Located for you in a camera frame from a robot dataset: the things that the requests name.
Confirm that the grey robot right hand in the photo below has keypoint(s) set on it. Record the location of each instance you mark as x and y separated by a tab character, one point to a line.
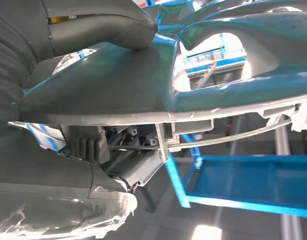
98	30

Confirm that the blue metal shelf rack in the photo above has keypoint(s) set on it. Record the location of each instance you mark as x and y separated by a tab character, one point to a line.
243	179

